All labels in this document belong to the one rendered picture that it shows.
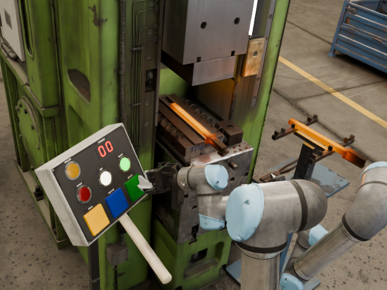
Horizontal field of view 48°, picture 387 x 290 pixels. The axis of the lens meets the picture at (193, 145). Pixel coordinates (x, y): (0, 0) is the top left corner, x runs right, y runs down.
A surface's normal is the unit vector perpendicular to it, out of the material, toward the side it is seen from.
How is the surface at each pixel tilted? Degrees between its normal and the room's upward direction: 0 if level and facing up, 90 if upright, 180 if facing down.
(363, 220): 66
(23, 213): 0
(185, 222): 90
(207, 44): 90
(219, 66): 90
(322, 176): 0
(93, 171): 60
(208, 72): 90
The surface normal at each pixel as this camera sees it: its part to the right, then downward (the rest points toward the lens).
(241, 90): 0.55, 0.51
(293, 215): 0.29, 0.15
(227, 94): -0.83, 0.25
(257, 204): 0.18, -0.36
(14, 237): 0.09, -0.82
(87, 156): 0.78, -0.10
